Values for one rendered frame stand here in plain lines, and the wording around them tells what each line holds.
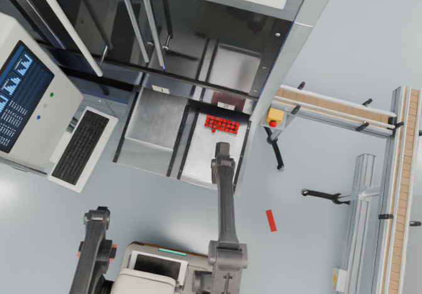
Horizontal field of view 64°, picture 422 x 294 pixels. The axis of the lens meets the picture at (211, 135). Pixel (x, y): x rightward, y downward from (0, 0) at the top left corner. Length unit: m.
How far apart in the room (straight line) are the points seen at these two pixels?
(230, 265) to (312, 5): 0.72
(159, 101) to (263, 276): 1.50
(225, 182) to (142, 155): 0.74
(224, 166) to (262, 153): 1.52
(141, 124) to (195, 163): 0.36
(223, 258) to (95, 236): 0.47
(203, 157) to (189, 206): 0.91
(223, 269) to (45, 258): 2.01
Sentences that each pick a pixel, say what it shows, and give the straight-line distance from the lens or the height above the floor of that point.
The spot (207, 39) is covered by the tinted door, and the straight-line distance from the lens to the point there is 1.21.
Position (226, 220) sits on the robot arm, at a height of 1.56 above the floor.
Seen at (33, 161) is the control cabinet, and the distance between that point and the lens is 1.89.
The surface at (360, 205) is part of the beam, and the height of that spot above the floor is 0.54.
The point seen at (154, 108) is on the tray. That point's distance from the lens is 1.86.
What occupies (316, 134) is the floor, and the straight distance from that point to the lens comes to 2.87.
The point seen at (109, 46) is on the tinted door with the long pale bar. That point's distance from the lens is 1.52.
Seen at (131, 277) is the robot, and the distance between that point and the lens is 1.33.
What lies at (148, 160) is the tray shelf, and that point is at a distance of 1.79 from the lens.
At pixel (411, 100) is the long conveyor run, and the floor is 0.93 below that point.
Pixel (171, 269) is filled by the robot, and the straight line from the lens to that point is 1.60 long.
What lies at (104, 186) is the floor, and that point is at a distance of 2.74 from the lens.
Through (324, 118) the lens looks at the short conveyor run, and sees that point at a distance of 1.91.
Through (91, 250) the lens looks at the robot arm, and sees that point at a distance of 1.21.
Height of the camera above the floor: 2.62
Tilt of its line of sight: 75 degrees down
